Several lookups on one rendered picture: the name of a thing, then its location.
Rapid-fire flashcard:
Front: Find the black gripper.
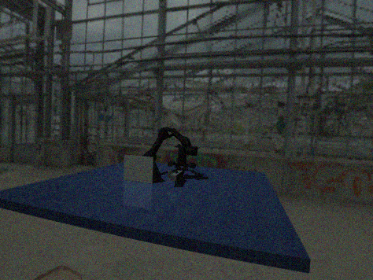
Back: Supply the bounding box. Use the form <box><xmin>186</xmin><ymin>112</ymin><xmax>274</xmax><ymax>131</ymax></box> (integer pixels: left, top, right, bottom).
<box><xmin>168</xmin><ymin>154</ymin><xmax>196</xmax><ymax>174</ymax></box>

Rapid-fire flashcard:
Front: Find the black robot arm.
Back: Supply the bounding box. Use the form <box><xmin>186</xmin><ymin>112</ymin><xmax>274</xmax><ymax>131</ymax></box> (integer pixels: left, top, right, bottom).
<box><xmin>141</xmin><ymin>127</ymin><xmax>198</xmax><ymax>160</ymax></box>

